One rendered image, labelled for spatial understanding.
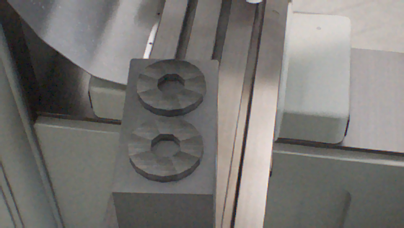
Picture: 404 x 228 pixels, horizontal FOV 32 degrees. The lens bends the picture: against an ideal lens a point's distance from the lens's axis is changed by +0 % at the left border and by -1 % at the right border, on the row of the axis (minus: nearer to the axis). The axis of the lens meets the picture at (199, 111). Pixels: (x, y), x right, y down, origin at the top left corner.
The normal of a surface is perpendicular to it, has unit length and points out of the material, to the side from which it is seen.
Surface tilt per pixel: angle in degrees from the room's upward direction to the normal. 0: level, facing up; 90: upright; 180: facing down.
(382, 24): 0
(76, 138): 90
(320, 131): 90
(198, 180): 0
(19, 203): 88
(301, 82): 0
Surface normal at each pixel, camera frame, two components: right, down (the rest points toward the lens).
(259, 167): -0.01, -0.65
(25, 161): 0.64, 0.56
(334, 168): -0.15, 0.75
